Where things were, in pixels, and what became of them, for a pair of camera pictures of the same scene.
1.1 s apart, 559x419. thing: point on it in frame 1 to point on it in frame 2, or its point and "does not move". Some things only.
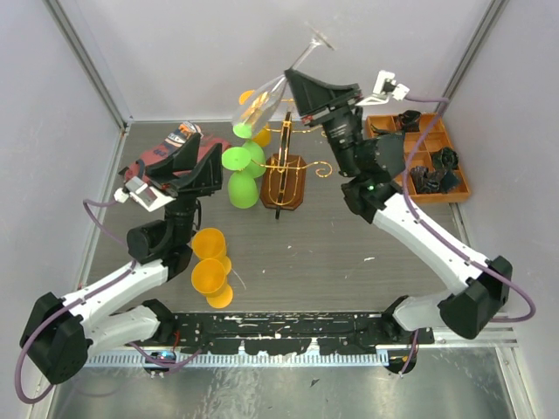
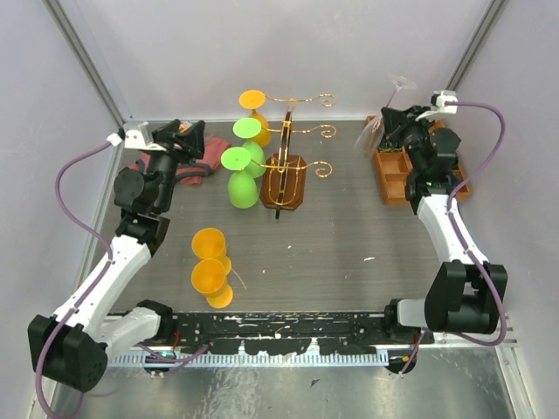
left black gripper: x=206 y=179 to x=191 y=140
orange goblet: x=263 y=138 does not move
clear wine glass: x=257 y=103 to x=368 y=140
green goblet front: x=257 y=165 does not move
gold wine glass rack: x=285 y=175 does not move
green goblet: x=243 y=186 does not move
